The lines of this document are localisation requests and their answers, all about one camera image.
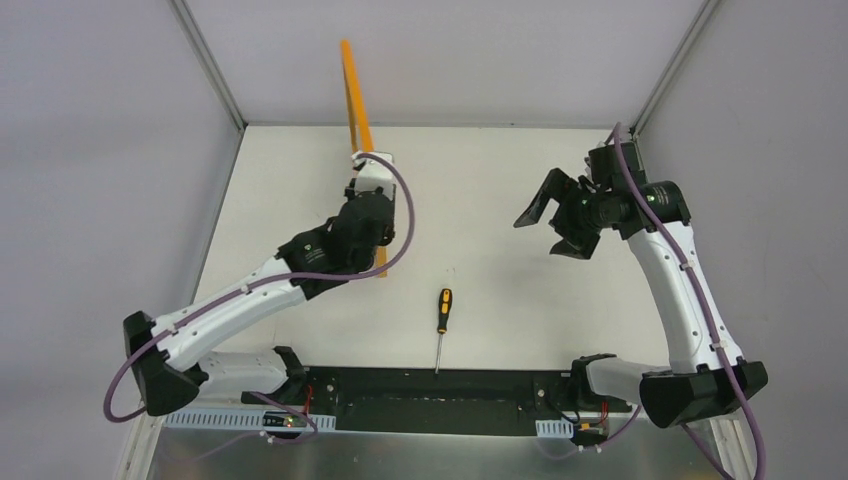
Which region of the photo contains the yellow wooden picture frame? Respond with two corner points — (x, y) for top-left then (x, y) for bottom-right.
(339, 38), (390, 280)

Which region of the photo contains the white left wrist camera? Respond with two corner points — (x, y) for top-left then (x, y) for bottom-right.
(352, 151), (396, 200)

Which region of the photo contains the white slotted cable duct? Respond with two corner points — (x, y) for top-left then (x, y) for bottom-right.
(164, 408), (337, 433)
(535, 419), (574, 439)

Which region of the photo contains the black yellow screwdriver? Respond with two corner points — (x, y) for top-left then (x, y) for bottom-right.
(434, 288), (454, 375)

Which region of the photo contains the aluminium corner profile right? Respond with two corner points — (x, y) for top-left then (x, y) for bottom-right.
(629, 0), (724, 139)

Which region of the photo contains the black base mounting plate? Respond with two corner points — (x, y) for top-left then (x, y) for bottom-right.
(269, 366), (631, 437)

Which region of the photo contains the aluminium corner profile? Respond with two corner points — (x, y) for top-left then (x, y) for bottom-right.
(168, 0), (248, 135)
(629, 0), (724, 139)

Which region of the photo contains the aluminium corner profile left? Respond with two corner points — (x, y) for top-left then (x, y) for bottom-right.
(168, 0), (248, 135)

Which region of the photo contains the white slotted cable duct left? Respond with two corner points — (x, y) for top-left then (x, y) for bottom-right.
(164, 408), (337, 433)

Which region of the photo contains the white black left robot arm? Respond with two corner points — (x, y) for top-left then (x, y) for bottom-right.
(116, 186), (396, 417)

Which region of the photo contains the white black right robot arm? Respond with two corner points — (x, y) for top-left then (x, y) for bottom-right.
(514, 142), (768, 428)

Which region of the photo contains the white slotted cable duct right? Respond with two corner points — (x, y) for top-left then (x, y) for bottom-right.
(535, 419), (574, 439)

